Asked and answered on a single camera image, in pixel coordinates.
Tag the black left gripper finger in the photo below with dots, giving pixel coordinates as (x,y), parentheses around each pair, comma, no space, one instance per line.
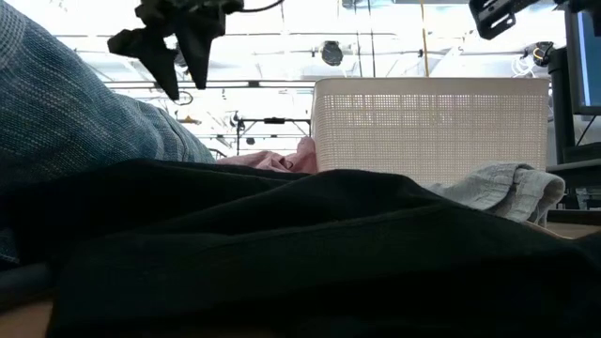
(202,37)
(150,51)

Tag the blue plaid shirt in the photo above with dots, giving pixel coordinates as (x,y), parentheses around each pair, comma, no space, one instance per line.
(70,117)

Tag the pink cloth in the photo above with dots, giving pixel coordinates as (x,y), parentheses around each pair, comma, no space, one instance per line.
(282,162)

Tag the light grey cloth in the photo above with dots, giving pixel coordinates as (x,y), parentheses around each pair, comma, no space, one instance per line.
(507,188)

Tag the black cloth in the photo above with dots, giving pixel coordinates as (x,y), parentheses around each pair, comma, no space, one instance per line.
(300,263)

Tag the black round ceiling device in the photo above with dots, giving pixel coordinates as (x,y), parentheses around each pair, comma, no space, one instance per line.
(332,53)
(543,52)

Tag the black background stand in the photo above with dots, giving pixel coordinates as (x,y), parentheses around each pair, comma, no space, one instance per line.
(274,120)

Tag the computer monitor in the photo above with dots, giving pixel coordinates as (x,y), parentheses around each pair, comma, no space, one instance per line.
(591,61)

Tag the black monitor stand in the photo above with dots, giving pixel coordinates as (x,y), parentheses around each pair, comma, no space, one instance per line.
(561,117)

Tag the white perforated plastic basket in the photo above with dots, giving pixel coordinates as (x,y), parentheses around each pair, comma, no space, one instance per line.
(422,131)

